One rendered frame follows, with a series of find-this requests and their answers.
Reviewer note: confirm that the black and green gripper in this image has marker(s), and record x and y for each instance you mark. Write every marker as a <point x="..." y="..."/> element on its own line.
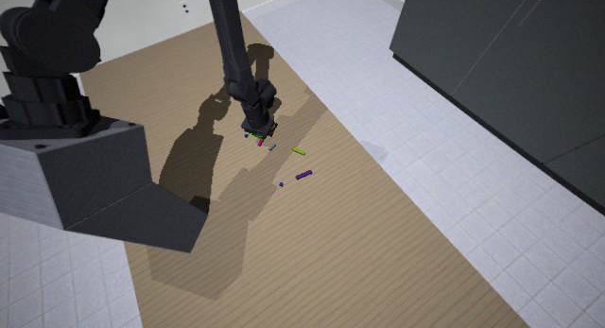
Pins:
<point x="257" y="127"/>

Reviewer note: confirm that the purple rod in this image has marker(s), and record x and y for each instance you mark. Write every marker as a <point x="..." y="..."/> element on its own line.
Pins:
<point x="303" y="175"/>

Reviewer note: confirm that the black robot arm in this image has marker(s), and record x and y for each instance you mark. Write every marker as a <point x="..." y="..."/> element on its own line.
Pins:
<point x="61" y="37"/>

